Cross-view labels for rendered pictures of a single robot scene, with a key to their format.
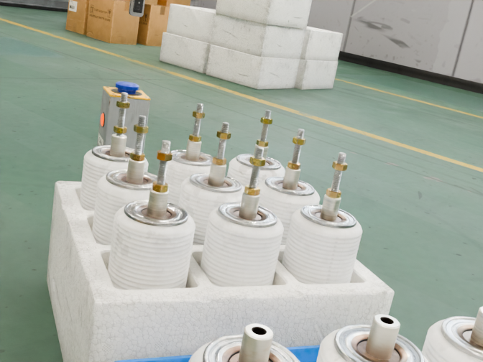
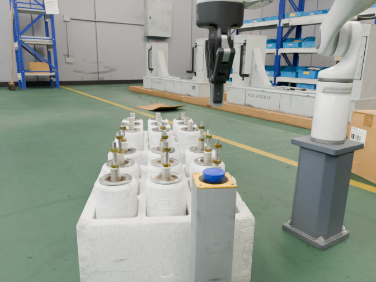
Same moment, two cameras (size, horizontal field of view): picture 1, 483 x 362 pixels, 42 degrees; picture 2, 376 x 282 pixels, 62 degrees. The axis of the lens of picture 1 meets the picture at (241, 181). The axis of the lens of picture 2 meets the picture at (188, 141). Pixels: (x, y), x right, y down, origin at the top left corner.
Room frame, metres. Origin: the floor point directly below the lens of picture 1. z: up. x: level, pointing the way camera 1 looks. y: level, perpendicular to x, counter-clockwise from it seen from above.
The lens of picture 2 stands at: (1.59, 0.34, 0.52)
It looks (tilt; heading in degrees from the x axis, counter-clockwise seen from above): 14 degrees down; 198
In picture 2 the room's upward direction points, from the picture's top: 1 degrees clockwise
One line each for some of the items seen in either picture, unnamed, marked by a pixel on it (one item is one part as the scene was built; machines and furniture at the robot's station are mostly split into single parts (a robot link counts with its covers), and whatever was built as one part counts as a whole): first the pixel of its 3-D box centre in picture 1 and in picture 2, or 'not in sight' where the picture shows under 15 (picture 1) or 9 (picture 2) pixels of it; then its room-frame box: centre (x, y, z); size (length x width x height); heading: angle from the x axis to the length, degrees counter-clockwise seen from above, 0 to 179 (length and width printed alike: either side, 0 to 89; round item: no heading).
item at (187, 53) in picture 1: (203, 53); not in sight; (4.05, 0.38, 0.09); 0.39 x 0.39 x 0.18; 52
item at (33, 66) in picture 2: not in sight; (38, 67); (-3.15, -4.11, 0.36); 0.31 x 0.25 x 0.20; 142
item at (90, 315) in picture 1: (199, 285); (164, 216); (0.84, 0.03, 0.09); 0.39 x 0.39 x 0.18; 25
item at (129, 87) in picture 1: (126, 89); (213, 175); (1.08, 0.22, 0.32); 0.04 x 0.04 x 0.02
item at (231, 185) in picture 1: (215, 183); (164, 162); (0.84, 0.04, 0.25); 0.08 x 0.08 x 0.01
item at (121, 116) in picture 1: (121, 118); (217, 154); (0.90, 0.19, 0.31); 0.01 x 0.01 x 0.08
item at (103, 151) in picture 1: (117, 154); not in sight; (0.90, 0.19, 0.25); 0.08 x 0.08 x 0.01
